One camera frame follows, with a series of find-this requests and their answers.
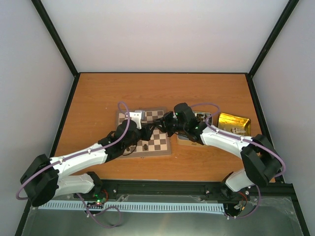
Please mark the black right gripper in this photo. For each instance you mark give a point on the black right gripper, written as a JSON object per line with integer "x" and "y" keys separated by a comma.
{"x": 164, "y": 123}

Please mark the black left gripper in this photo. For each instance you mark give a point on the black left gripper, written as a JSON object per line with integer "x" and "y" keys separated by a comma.
{"x": 147, "y": 134}

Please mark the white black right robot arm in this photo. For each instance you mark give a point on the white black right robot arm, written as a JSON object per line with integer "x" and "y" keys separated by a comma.
{"x": 260, "y": 160}

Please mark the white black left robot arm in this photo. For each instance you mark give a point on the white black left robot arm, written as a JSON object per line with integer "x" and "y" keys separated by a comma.
{"x": 49, "y": 177}

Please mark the dark chess pieces pile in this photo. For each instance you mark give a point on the dark chess pieces pile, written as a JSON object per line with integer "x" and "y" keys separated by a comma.
{"x": 201, "y": 116}

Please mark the white chess pieces pile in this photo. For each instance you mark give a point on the white chess pieces pile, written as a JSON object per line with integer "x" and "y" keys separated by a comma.
{"x": 238, "y": 131}

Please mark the small electronics board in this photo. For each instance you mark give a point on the small electronics board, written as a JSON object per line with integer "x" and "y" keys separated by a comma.
{"x": 102, "y": 197}

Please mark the wooden chessboard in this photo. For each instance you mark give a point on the wooden chessboard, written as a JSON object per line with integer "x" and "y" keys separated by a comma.
{"x": 159, "y": 144}

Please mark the gold tin tray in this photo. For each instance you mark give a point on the gold tin tray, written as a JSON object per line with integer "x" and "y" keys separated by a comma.
{"x": 228, "y": 121}

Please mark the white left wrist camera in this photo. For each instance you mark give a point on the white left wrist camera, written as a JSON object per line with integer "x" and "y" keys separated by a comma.
{"x": 137, "y": 116}

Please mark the black aluminium frame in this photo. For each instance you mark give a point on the black aluminium frame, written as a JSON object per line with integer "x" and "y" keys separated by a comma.
{"x": 236, "y": 92}

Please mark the light blue cable duct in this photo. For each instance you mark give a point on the light blue cable duct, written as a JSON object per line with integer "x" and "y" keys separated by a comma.
{"x": 138, "y": 207}

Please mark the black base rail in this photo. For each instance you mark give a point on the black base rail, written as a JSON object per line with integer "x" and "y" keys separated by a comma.
{"x": 210, "y": 191}

